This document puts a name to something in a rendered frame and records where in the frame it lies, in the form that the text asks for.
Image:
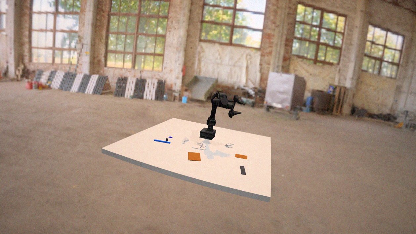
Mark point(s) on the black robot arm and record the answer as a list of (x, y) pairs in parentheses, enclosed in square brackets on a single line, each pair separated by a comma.
[(220, 101)]

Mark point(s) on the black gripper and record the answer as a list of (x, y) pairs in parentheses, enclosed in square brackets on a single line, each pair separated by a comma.
[(231, 106)]

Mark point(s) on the dark grey flat bar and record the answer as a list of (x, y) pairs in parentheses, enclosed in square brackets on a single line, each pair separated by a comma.
[(243, 172)]

